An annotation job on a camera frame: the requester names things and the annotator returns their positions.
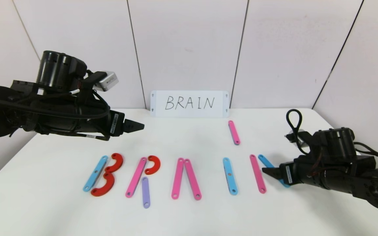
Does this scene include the black right camera bracket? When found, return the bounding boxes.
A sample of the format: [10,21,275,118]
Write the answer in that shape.
[302,133,324,163]

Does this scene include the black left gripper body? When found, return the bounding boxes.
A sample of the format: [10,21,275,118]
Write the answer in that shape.
[76,99,125,137]

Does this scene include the black camera bracket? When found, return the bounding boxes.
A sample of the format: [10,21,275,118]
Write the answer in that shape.
[79,71,107,97]
[302,133,324,163]

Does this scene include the black camera cable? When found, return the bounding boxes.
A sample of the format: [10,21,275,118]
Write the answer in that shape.
[91,92,111,118]
[286,109,310,155]

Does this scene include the short purple bar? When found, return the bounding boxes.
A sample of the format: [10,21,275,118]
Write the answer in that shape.
[142,177,151,209]

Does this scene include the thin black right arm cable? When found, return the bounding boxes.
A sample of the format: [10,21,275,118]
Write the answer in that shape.
[353,142,378,164]

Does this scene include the small red half-ring piece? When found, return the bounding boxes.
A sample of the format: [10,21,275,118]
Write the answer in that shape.
[145,155,161,175]

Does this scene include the black left camera bracket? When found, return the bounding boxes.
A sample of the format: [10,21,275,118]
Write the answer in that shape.
[79,71,107,97]

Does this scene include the black right camera cable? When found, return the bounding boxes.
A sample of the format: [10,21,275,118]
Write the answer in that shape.
[286,109,310,155]

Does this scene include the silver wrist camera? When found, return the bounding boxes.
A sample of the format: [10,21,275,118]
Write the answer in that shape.
[92,71,119,91]
[284,130,307,145]

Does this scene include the white sign card BRAIN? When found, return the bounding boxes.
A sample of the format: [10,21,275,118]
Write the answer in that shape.
[150,91,229,118]

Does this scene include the black left camera cable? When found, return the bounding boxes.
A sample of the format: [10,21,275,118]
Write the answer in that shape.
[91,92,111,118]

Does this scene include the blue bar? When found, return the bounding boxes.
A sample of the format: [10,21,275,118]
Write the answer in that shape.
[258,154,290,188]
[222,158,238,196]
[83,156,108,192]

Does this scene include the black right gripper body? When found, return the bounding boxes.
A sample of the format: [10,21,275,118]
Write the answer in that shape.
[279,158,326,189]

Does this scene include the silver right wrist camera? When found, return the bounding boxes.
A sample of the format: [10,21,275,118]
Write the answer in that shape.
[284,130,307,145]

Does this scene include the pink bar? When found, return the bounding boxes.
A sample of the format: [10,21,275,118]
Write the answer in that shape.
[125,157,147,198]
[184,159,202,200]
[171,158,185,200]
[228,120,241,145]
[250,155,267,194]

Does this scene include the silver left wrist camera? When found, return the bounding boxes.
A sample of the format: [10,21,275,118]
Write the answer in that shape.
[92,71,119,91]

